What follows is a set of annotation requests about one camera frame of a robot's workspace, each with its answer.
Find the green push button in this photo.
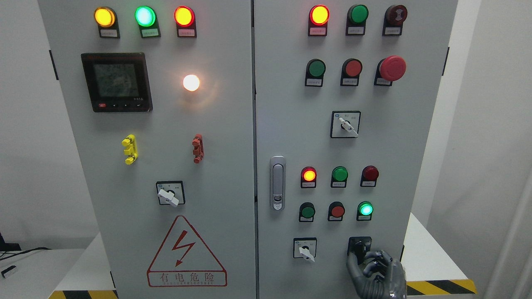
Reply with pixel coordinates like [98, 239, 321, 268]
[305, 59, 326, 87]
[298, 202, 316, 223]

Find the dark red buzzer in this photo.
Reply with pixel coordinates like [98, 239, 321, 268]
[382, 5, 407, 36]

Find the red mushroom emergency stop button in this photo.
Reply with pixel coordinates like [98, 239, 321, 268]
[374, 55, 407, 87]

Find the green indicator middle centre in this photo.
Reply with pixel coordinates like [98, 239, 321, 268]
[330, 166, 348, 189]

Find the red push button lower centre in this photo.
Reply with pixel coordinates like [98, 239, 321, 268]
[328, 202, 345, 222]

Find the red lit indicator middle left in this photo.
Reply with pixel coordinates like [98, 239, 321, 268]
[300, 167, 317, 189]

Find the silver door handle lock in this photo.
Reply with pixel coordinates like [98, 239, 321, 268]
[268, 155, 286, 211]

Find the white glowing indicator lamp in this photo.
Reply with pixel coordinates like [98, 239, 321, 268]
[182, 74, 201, 92]

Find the green indicator top right door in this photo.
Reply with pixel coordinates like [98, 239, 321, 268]
[345, 4, 369, 36]

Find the black rotary knob switch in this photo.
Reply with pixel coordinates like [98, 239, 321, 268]
[347, 236, 372, 261]

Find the red terminal connector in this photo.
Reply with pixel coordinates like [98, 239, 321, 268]
[192, 134, 204, 164]

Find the green lit indicator light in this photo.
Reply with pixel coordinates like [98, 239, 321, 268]
[135, 5, 161, 38]

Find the green push button upper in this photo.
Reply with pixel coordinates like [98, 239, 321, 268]
[305, 59, 326, 87]

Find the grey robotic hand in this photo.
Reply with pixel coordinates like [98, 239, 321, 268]
[346, 250, 407, 299]

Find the red push button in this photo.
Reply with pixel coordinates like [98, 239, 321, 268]
[340, 58, 363, 86]
[328, 202, 345, 222]

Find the yellow indicator light top left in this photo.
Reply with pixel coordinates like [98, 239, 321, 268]
[94, 6, 120, 39]

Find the grey electrical control cabinet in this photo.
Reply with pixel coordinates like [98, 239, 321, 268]
[38, 0, 457, 299]

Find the white table with hazard stripes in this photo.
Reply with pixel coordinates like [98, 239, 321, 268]
[50, 215, 477, 299]

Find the red-ringed lit indicator light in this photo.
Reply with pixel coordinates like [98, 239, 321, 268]
[174, 5, 197, 38]

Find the red indicator middle right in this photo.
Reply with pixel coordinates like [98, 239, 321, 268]
[360, 165, 379, 187]

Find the red push button upper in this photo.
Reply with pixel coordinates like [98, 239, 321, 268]
[340, 58, 363, 86]

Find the small white black adapter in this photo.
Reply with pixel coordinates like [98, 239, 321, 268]
[1, 265, 17, 279]

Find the upper right selector switch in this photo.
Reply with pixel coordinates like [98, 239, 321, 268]
[330, 110, 361, 138]

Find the black device with antenna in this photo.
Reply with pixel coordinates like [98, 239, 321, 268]
[0, 234, 21, 252]

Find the black cable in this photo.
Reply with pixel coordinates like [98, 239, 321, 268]
[0, 247, 51, 262]

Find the red electrical hazard warning sticker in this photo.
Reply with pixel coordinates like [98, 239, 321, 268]
[147, 215, 227, 287]

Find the green push button lower left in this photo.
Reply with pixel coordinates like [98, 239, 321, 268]
[298, 202, 316, 223]

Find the yellow terminal connector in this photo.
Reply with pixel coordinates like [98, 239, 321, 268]
[121, 134, 138, 165]

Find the green button lower right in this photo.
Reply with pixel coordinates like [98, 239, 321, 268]
[357, 201, 374, 221]

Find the black digital power meter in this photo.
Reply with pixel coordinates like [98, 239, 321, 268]
[81, 52, 153, 113]

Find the lower white selector switch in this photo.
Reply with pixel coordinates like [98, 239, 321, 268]
[293, 237, 317, 263]

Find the red lit indicator right door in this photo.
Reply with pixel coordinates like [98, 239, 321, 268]
[308, 4, 330, 37]

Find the left door selector switch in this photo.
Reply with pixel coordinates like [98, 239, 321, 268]
[155, 181, 186, 208]

